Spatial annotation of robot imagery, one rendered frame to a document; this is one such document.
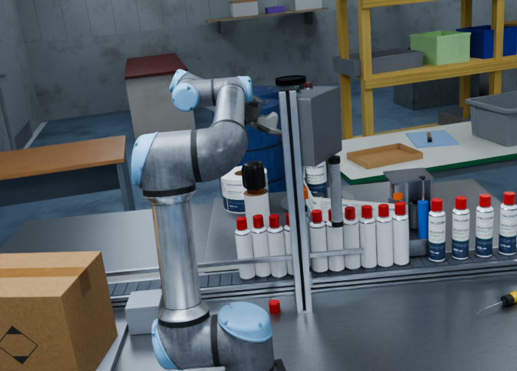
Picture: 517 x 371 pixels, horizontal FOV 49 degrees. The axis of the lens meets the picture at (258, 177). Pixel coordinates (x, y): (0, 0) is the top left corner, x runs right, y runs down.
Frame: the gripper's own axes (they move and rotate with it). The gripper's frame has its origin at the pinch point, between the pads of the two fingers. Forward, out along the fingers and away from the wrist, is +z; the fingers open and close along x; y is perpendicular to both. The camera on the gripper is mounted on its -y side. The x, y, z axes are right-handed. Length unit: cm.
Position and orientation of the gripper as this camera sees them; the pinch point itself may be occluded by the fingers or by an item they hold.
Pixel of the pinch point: (278, 134)
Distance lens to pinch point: 172.9
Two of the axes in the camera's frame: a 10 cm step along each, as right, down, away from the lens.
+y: 4.2, -8.6, -2.8
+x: -0.2, -3.1, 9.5
